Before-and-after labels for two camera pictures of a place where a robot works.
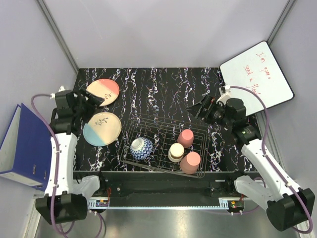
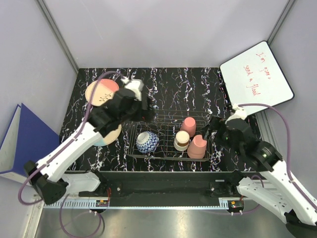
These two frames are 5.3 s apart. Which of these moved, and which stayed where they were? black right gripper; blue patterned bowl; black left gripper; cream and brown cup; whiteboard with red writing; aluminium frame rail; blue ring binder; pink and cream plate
Moved: blue patterned bowl; black left gripper; cream and brown cup; black right gripper
Stayed: aluminium frame rail; blue ring binder; pink and cream plate; whiteboard with red writing
